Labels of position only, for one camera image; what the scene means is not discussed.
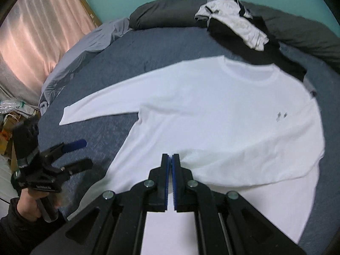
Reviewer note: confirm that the pink curtain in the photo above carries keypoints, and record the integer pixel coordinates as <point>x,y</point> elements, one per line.
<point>39,32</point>

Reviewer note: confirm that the crumpled black garment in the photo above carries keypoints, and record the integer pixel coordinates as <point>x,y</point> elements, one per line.
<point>233,47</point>

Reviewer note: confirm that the light grey bed sheet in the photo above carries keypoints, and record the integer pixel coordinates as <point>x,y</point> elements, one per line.
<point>79,55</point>

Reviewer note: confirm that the white long-sleeve shirt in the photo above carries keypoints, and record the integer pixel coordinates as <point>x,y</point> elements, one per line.
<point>212,124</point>

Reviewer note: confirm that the wooden window frame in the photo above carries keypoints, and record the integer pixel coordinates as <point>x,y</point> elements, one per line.
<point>90,2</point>

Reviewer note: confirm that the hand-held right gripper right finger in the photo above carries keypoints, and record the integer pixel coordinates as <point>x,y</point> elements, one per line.
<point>174,183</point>

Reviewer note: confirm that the cardboard boxes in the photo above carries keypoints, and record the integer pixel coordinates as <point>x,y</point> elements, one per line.
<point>8,138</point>

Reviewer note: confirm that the person's left forearm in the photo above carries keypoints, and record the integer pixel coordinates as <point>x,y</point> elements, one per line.
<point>16,233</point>

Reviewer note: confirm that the crumpled grey garment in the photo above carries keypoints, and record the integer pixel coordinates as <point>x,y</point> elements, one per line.
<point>309,85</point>

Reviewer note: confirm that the person's left hand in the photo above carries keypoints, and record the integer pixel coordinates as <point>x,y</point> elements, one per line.
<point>28,207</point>

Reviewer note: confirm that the white black-trimmed garment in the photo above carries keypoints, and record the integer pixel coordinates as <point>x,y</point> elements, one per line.
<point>239,24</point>

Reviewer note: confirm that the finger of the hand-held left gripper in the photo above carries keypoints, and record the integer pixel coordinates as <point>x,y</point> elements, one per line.
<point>75,144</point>
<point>79,166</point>

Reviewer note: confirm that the dark grey rolled duvet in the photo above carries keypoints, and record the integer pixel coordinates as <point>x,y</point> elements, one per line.
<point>164,13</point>

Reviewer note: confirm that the blue patterned bedspread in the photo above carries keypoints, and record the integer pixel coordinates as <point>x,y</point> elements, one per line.
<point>164,47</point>

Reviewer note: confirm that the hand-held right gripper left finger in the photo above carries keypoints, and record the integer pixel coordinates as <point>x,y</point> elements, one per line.
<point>167,183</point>

